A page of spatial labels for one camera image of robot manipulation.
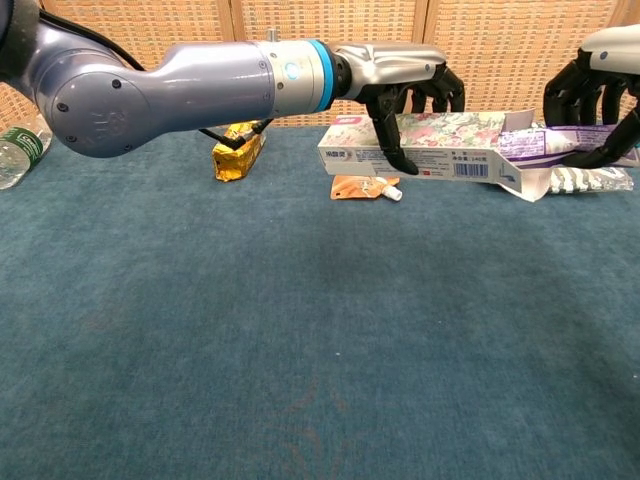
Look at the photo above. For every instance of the purple white toothpaste tube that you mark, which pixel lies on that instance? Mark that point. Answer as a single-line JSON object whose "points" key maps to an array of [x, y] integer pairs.
{"points": [[530, 142]]}

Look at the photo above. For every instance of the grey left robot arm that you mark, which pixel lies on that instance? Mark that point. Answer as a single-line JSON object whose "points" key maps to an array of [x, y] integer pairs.
{"points": [[175, 85]]}

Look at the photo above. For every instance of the blue table cloth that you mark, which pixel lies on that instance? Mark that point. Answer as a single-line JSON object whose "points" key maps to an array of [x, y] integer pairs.
{"points": [[320, 325]]}

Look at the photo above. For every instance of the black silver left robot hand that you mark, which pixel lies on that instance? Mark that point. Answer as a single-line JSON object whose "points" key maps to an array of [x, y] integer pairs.
{"points": [[395, 67]]}

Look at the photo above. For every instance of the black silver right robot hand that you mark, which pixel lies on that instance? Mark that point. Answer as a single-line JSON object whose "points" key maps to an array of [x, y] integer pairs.
{"points": [[620, 55]]}

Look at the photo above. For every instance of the green label water bottle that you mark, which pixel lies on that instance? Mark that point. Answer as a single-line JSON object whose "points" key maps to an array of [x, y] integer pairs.
{"points": [[17, 150]]}

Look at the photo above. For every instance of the golden snack packet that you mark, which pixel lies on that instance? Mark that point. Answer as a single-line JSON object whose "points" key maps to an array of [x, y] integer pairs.
{"points": [[237, 157]]}

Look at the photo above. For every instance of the orange spout pouch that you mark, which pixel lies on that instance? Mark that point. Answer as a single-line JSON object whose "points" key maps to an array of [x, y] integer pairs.
{"points": [[360, 187]]}

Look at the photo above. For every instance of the floral toothpaste box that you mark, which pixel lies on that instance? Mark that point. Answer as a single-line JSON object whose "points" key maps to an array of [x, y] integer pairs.
{"points": [[450, 135]]}

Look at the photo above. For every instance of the black white striped bag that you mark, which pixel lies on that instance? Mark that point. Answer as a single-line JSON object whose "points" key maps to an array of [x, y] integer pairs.
{"points": [[590, 179]]}

